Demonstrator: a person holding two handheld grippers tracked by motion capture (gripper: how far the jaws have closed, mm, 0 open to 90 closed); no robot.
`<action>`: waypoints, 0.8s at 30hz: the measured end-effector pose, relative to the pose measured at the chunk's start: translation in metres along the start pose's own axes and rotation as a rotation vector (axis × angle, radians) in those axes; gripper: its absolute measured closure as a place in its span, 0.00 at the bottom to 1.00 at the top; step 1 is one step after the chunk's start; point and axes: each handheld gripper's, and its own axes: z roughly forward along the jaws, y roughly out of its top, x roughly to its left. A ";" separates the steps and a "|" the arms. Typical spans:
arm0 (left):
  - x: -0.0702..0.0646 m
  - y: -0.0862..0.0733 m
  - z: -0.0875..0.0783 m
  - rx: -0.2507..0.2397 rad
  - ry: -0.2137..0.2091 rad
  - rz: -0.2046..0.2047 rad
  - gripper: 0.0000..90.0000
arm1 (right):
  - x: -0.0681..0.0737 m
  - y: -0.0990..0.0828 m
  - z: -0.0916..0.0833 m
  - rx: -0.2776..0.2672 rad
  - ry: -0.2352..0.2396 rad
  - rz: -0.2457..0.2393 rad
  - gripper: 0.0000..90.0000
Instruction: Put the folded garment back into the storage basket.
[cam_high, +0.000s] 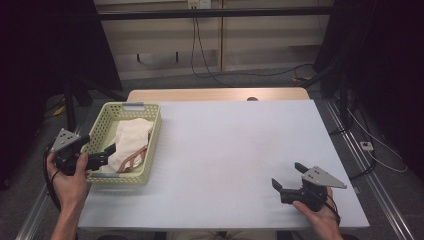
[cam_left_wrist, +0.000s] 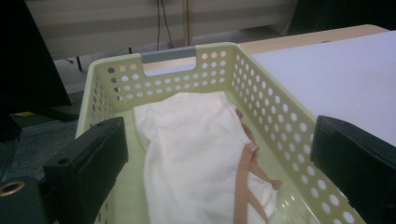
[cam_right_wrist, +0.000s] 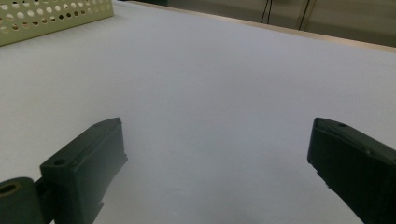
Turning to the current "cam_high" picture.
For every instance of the white wall socket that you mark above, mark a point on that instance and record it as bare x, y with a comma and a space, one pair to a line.
199, 3

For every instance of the pale green perforated basket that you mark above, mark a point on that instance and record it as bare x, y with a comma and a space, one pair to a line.
153, 140

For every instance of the person's left hand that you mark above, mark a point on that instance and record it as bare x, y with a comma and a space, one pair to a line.
70, 188

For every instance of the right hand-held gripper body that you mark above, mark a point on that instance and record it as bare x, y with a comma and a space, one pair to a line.
310, 191

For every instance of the black horizontal metal bar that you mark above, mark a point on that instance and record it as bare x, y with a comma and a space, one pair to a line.
233, 14

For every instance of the white power strip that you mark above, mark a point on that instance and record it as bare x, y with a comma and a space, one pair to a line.
366, 145

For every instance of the person's right hand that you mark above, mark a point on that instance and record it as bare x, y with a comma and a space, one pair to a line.
321, 218

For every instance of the aluminium floor rail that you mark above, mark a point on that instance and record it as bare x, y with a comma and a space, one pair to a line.
373, 173
31, 216

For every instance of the black metal stand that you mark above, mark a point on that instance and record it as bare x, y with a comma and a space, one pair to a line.
69, 106

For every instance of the white table mat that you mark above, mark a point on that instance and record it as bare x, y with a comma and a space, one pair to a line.
233, 160

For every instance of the dark curtain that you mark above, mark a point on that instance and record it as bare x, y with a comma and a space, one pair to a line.
50, 43
383, 50

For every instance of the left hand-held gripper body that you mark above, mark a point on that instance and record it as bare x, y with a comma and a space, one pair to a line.
65, 141

